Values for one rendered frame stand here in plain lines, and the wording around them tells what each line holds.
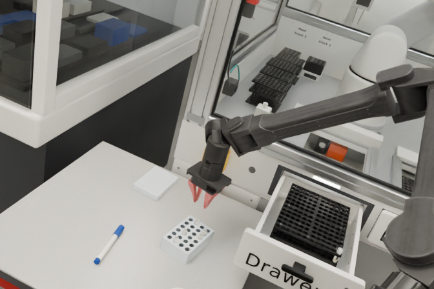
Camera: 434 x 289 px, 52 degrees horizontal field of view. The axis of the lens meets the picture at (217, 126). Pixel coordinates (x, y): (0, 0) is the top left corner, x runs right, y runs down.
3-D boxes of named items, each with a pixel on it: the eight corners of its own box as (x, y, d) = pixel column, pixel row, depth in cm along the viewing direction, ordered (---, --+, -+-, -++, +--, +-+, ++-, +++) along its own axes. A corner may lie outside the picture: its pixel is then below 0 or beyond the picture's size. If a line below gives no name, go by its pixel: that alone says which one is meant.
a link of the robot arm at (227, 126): (241, 120, 104) (259, 147, 108) (237, 98, 114) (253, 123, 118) (197, 143, 106) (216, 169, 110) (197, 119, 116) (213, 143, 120)
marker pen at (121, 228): (98, 266, 106) (99, 261, 105) (92, 263, 106) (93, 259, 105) (124, 229, 118) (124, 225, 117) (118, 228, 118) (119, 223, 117)
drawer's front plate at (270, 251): (347, 318, 103) (365, 286, 98) (232, 263, 109) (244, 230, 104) (347, 313, 105) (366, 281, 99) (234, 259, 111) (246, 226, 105)
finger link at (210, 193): (197, 193, 122) (206, 165, 118) (219, 206, 119) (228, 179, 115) (183, 203, 117) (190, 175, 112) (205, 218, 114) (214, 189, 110)
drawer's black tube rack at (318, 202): (331, 274, 112) (341, 256, 109) (266, 244, 115) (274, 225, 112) (341, 224, 131) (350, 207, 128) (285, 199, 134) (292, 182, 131)
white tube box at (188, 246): (185, 265, 113) (188, 255, 111) (159, 247, 116) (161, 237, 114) (211, 240, 123) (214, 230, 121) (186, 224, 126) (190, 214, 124)
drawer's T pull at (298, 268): (311, 285, 98) (314, 280, 98) (279, 269, 100) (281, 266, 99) (314, 274, 102) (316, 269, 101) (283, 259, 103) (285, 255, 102)
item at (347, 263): (343, 306, 104) (353, 288, 101) (242, 257, 110) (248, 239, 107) (358, 212, 138) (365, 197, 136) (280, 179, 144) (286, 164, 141)
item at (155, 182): (156, 200, 131) (157, 196, 130) (132, 188, 133) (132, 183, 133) (177, 181, 142) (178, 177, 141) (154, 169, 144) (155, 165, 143)
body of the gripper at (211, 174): (199, 166, 119) (205, 142, 115) (230, 185, 115) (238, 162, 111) (184, 175, 114) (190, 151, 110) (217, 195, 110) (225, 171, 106)
